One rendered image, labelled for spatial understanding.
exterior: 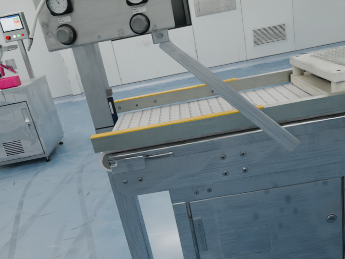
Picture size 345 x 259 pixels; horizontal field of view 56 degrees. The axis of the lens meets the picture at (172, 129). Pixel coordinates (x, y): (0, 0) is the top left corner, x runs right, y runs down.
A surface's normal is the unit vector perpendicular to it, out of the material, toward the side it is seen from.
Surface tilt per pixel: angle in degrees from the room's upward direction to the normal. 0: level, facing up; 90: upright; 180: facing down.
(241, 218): 90
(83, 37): 90
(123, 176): 90
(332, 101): 90
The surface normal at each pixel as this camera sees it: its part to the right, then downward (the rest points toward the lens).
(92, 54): 0.00, 0.34
